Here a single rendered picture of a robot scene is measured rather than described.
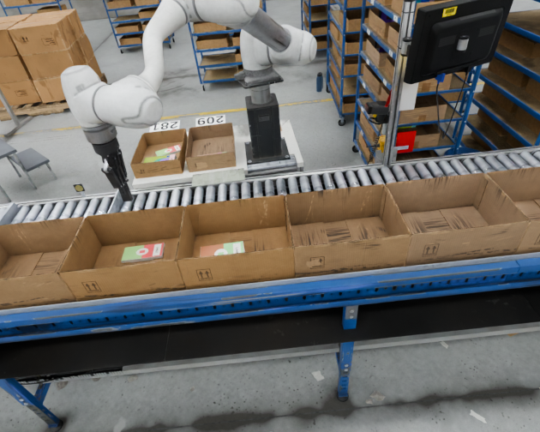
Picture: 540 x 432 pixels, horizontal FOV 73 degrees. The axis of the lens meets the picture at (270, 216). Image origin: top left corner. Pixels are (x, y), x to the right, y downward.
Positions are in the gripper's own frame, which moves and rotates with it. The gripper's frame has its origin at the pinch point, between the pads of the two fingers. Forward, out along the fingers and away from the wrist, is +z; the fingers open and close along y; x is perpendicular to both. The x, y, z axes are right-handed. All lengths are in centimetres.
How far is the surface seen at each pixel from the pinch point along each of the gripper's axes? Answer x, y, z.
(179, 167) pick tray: 6, 80, 41
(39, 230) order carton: 43.6, 7.1, 20.9
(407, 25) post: -111, 74, -27
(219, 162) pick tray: -17, 82, 41
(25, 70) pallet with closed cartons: 264, 373, 68
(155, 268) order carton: -9.7, -18.5, 18.9
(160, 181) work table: 17, 74, 46
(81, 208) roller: 56, 54, 47
